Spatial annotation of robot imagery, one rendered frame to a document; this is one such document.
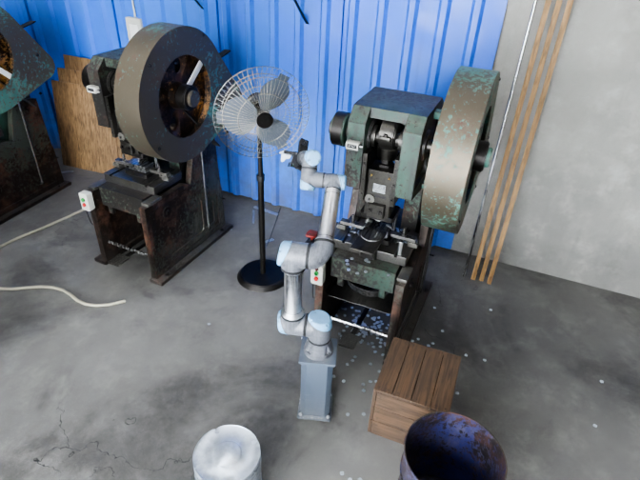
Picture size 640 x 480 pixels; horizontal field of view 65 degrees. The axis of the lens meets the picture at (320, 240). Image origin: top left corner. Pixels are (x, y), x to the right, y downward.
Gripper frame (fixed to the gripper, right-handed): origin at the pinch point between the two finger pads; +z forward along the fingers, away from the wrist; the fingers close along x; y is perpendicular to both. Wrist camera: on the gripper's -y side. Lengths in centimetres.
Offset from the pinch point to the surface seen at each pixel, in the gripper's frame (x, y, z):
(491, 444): 98, 100, -93
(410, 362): 86, 85, -36
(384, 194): 53, 3, -11
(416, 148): 49, -21, -38
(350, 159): 28.3, -8.2, -9.3
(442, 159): 45, -12, -69
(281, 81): -12, -42, 28
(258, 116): -17.5, -19.3, 31.6
